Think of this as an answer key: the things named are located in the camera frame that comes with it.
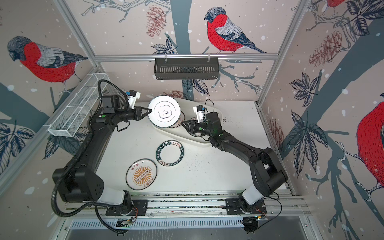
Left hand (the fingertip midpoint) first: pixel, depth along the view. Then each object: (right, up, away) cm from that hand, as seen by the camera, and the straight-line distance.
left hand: (149, 110), depth 76 cm
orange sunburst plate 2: (-8, -37, +10) cm, 39 cm away
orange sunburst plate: (+16, -5, +4) cm, 17 cm away
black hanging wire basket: (+15, +31, +31) cm, 47 cm away
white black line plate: (+8, 0, +4) cm, 9 cm away
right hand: (+17, -8, +4) cm, 19 cm away
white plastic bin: (+13, -15, +28) cm, 34 cm away
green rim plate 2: (+7, -27, +18) cm, 33 cm away
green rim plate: (+25, -16, +25) cm, 39 cm away
